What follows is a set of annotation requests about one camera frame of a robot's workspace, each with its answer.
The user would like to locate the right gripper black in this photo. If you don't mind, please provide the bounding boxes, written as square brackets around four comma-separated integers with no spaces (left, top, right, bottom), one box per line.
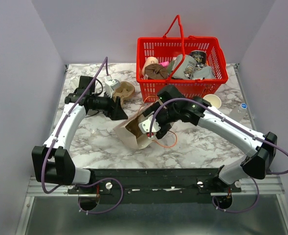
[142,101,179,140]

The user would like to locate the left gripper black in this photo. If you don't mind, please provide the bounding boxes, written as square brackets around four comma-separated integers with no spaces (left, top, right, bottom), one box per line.
[90,89,129,120]

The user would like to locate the white paper takeout bag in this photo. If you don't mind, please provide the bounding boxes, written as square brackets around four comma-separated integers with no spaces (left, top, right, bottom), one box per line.
[112,95,178,150]

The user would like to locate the stack of white paper cups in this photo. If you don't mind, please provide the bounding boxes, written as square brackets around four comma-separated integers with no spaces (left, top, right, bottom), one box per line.
[203,94,222,109]

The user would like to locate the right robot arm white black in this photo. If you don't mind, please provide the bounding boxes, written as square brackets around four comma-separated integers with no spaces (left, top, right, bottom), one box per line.
[138,85,277,192]

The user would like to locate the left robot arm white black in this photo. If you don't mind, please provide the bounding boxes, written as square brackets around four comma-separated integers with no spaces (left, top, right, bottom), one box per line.
[32,76,128,193]

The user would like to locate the grey printed cup in basket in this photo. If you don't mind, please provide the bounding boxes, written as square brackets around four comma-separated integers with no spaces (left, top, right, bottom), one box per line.
[172,55,196,80]

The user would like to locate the brown fabric scrunchie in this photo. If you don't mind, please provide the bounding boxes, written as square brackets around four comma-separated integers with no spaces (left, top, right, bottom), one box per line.
[144,64,168,80]

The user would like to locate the pink item in basket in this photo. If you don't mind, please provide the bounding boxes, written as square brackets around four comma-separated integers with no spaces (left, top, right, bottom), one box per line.
[159,61,170,67]

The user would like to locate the grey pouch in basket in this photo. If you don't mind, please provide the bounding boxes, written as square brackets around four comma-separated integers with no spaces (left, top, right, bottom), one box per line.
[192,66,215,80]

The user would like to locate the beige cup in basket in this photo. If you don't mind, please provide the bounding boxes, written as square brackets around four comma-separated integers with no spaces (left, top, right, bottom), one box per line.
[142,56,159,76]

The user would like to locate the black printed cup in basket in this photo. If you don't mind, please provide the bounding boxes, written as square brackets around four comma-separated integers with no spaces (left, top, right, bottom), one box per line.
[189,50,207,69]

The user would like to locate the red plastic shopping basket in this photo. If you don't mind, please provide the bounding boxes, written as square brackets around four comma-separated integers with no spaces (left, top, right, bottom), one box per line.
[136,25,228,102]

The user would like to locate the clear plastic water bottle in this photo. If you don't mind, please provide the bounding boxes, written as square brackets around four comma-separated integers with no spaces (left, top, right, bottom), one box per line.
[229,103,247,122]

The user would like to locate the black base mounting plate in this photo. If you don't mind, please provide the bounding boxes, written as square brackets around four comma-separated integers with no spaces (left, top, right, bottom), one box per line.
[68,168,241,204]

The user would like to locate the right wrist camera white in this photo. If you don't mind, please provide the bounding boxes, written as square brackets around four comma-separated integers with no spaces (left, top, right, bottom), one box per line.
[138,115,161,139]

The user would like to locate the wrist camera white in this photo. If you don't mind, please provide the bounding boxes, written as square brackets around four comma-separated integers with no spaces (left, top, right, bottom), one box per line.
[105,75,120,98]
[138,115,161,139]

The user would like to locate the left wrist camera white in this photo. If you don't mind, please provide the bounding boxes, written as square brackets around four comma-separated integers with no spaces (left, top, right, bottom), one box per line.
[105,75,120,98]

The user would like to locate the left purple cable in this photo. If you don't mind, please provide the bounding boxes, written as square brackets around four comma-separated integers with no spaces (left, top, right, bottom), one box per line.
[41,56,124,215]

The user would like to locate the purple cable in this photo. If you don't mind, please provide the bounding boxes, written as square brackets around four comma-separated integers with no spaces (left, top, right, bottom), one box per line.
[149,98,288,214]
[41,56,124,215]

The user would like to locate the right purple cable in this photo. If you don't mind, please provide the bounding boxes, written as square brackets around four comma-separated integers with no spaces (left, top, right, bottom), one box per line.
[149,98,288,214]

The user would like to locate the aluminium rail frame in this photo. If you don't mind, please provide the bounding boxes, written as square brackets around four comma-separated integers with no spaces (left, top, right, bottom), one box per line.
[16,176,288,235]

